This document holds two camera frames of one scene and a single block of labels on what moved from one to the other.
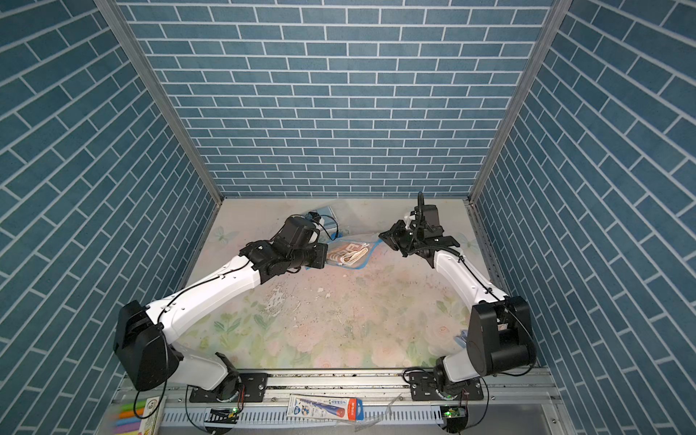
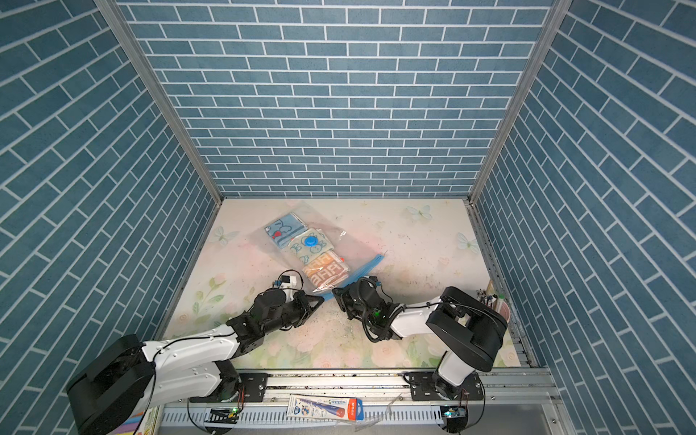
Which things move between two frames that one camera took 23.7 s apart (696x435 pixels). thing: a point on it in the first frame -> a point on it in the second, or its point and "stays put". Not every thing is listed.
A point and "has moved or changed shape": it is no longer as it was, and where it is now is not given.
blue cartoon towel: x=326 y=213 has moved or changed shape
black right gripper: x=393 y=236 -> x=345 y=297
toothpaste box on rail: x=325 y=407 stays put
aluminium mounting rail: x=147 y=386 stays put
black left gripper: x=321 y=252 -> x=302 y=301
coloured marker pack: x=143 y=417 stays put
